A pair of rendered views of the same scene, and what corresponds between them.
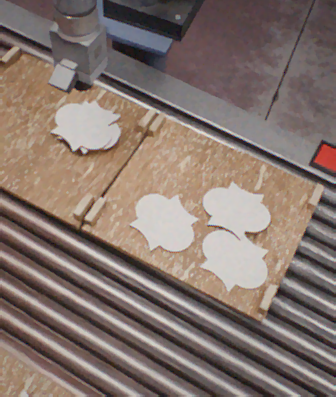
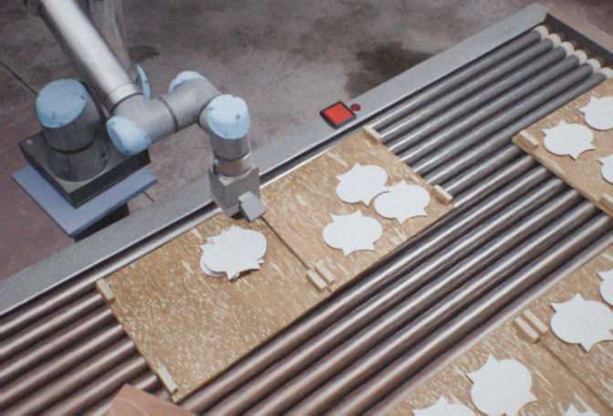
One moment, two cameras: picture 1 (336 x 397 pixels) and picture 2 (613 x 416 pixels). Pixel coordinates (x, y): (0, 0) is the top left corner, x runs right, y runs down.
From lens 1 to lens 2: 1.04 m
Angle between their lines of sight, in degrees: 37
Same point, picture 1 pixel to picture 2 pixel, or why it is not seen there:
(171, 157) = (292, 207)
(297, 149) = (318, 130)
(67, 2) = (245, 144)
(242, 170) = (326, 167)
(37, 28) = (67, 264)
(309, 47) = not seen: hidden behind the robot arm
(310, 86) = not seen: hidden behind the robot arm
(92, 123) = (236, 244)
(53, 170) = (264, 295)
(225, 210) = (359, 190)
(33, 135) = (215, 300)
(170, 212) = (346, 224)
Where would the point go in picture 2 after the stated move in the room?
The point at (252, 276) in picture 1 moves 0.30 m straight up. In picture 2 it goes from (420, 196) to (440, 112)
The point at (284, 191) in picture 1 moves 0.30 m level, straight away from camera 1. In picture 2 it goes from (356, 150) to (284, 93)
